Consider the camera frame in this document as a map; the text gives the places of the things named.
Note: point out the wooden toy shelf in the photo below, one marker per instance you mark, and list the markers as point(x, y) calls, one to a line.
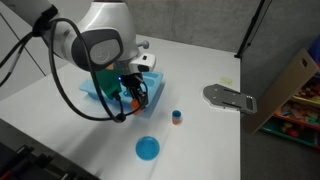
point(286, 86)

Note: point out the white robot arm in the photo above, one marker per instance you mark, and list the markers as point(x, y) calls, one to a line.
point(103, 20)

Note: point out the yellow sticker label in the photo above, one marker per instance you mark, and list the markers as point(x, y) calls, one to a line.
point(226, 81)

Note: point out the black tripod pole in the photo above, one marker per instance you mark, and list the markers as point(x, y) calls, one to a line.
point(248, 35)

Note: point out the blue toy saucer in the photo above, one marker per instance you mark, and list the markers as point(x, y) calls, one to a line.
point(147, 148)

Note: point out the grey metal mounting plate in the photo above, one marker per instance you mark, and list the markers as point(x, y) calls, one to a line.
point(220, 95)

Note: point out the grey toy faucet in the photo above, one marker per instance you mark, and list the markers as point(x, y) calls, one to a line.
point(145, 43)

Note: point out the blue toy sink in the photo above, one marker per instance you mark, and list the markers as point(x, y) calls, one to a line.
point(154, 83)

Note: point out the small blue orange cup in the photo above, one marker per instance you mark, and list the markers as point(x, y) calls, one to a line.
point(176, 120)

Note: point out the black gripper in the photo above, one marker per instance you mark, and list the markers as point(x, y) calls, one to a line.
point(131, 82)

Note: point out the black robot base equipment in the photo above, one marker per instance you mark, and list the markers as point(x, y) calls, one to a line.
point(20, 163)

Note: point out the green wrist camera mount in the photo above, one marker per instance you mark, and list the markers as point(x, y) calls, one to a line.
point(106, 81)

